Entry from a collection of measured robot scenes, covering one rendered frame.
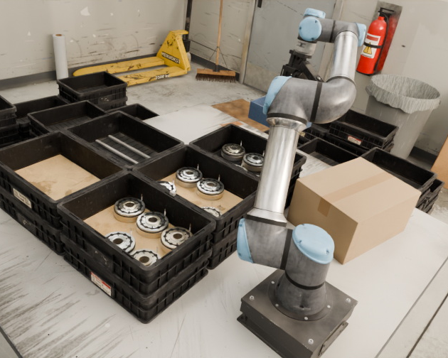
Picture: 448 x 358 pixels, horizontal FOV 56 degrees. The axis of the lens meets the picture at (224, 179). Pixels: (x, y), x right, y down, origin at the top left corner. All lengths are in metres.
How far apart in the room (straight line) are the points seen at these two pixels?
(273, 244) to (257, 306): 0.21
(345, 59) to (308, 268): 0.63
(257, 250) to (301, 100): 0.43
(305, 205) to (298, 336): 0.60
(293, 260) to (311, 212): 0.51
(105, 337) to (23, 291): 0.31
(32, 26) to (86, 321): 3.68
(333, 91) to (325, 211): 0.54
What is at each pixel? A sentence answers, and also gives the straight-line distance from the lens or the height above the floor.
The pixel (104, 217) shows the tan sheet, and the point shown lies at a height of 0.83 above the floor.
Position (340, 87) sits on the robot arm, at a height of 1.36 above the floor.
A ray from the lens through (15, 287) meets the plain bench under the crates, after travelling 1.47.
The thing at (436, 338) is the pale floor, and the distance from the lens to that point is 2.59.
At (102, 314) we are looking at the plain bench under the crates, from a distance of 1.35.
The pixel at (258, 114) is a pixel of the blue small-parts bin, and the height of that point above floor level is 1.10.
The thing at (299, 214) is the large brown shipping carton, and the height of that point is 0.77.
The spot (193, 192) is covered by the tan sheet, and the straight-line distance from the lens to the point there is 1.59.
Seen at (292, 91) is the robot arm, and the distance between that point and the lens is 1.20.
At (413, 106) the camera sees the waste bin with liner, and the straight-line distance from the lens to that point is 3.60.
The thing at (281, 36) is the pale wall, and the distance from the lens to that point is 4.74.
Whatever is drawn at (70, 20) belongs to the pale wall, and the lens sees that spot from 4.84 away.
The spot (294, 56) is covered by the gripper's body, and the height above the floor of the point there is 1.30.
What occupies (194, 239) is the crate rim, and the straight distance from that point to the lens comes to 1.24.
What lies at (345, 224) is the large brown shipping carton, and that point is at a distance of 1.55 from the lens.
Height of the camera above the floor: 1.74
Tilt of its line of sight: 33 degrees down
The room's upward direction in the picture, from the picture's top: 8 degrees clockwise
